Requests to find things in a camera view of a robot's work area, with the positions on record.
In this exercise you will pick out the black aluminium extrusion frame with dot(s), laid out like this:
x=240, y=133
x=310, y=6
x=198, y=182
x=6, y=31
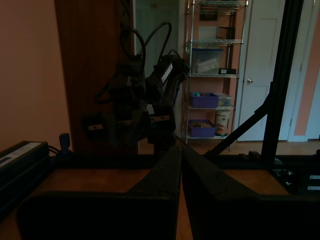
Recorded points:
x=281, y=75

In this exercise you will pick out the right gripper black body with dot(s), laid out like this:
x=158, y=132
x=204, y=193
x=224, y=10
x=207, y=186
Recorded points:
x=127, y=95

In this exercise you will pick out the white paper sheet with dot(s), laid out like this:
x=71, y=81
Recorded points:
x=207, y=33

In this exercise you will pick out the purple plastic bin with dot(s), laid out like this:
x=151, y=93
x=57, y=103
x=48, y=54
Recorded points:
x=201, y=132
x=203, y=102

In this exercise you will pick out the white panel door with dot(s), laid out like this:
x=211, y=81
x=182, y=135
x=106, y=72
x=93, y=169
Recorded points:
x=257, y=50
x=291, y=105

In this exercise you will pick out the dark framed picture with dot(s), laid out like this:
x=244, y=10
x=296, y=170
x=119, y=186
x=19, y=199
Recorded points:
x=208, y=16

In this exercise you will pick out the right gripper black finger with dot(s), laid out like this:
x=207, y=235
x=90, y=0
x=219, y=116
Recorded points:
x=135, y=125
x=146, y=125

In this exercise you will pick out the pale green door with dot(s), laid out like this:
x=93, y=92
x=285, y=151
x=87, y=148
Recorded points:
x=150, y=15

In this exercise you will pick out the clear bin blue lid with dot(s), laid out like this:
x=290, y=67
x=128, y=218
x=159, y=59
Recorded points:
x=207, y=62

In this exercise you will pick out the silver power supply box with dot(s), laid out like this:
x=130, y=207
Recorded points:
x=20, y=160

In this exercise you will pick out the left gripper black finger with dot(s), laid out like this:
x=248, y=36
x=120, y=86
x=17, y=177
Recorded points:
x=162, y=175
x=200, y=180

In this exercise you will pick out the brown wooden wardrobe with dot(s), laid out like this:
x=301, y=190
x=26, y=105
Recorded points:
x=85, y=62

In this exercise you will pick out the clear plastic bin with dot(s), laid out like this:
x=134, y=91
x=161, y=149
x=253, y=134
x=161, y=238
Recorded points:
x=225, y=101

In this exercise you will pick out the small black box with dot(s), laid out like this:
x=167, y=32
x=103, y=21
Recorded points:
x=227, y=71

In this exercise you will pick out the white printed canister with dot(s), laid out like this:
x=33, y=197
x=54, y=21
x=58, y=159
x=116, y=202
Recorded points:
x=222, y=122

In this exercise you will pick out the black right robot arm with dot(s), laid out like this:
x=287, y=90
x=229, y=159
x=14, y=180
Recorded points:
x=160, y=85

